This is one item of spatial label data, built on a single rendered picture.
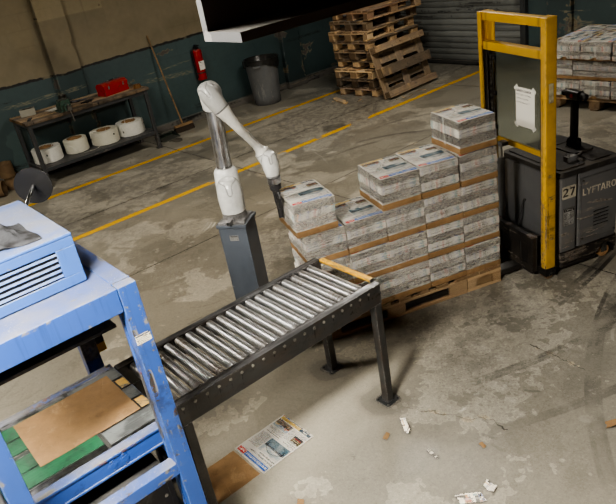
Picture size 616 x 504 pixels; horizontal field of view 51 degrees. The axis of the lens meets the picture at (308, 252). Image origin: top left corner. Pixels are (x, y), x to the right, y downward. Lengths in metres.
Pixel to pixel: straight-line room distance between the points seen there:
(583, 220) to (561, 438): 1.91
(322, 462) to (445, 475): 0.66
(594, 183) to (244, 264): 2.55
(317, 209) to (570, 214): 1.90
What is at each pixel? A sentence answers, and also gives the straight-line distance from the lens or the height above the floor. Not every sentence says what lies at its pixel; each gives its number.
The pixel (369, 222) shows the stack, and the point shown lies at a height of 0.79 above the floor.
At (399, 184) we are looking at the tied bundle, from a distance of 4.33.
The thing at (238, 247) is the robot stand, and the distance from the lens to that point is 4.18.
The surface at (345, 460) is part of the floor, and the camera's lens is 3.70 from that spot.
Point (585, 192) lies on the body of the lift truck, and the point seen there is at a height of 0.59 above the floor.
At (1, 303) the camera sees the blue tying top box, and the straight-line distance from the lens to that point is 2.50.
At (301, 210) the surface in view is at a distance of 4.07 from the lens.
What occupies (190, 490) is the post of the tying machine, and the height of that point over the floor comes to 0.53.
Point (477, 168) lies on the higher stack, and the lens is 4.61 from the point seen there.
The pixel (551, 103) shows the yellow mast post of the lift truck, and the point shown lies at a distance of 4.59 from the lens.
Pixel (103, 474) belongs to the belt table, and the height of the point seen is 0.73.
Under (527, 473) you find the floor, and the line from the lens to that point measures 3.60.
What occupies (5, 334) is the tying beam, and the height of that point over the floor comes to 1.55.
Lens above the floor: 2.59
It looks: 26 degrees down
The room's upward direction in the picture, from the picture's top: 10 degrees counter-clockwise
